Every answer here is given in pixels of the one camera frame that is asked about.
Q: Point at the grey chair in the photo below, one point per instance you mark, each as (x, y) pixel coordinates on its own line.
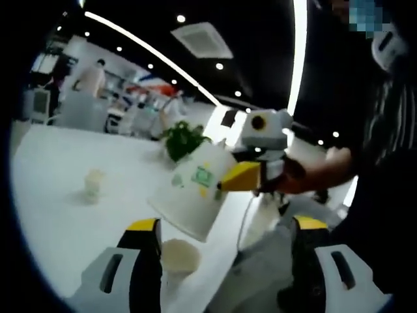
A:
(81, 112)
(260, 261)

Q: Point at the white paper cup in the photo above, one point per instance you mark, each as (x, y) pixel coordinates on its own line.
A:
(94, 186)
(180, 257)
(189, 202)

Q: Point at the ceiling air conditioner vent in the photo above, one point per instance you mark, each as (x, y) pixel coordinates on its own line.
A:
(203, 40)

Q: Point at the person's dark clothing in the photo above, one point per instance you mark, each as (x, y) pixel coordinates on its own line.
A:
(391, 195)

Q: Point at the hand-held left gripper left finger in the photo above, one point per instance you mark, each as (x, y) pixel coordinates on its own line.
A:
(143, 280)

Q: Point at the long ceiling light strip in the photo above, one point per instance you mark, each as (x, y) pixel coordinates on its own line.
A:
(299, 49)

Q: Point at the white chest-worn device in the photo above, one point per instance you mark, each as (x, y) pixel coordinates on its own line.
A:
(389, 47)

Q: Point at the person's right hand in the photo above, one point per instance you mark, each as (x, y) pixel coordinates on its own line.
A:
(296, 179)

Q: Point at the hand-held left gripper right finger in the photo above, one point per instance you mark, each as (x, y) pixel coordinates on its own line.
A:
(309, 280)

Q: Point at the curved ceiling light strip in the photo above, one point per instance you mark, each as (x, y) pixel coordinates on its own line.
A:
(146, 44)

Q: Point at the grey computer monitor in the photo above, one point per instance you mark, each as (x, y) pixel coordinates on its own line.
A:
(40, 102)

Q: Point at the green potted plant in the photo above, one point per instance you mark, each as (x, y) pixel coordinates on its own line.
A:
(182, 140)

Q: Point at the red blue wall banner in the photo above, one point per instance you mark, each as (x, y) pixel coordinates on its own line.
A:
(153, 86)

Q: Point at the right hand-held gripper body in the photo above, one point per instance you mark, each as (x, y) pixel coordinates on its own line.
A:
(273, 130)

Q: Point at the black hanging screen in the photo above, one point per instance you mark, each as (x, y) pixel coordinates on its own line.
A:
(228, 118)

